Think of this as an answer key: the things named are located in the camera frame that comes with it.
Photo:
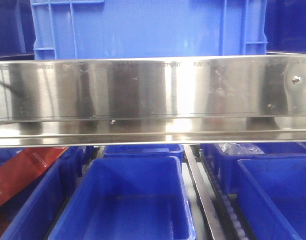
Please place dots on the blue bin centre rear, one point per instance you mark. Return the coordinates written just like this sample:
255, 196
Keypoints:
144, 150

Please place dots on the metal roller track divider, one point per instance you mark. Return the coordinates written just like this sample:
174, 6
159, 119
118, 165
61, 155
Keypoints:
214, 215

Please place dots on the clear plastic bag in bin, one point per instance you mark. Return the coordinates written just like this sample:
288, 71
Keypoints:
240, 149

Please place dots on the red packaging bag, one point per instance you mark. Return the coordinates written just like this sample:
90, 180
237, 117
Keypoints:
21, 170

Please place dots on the large blue crate upper shelf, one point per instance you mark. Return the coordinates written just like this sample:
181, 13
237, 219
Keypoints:
113, 29

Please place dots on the stainless steel shelf rail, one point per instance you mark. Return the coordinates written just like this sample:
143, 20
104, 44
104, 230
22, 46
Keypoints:
258, 98

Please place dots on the blue bin centre front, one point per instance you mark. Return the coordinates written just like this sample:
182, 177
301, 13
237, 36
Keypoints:
128, 198

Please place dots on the blue bin right front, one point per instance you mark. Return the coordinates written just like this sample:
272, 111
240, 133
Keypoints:
272, 197

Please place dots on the blue bin left front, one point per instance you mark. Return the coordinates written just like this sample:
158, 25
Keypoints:
30, 213

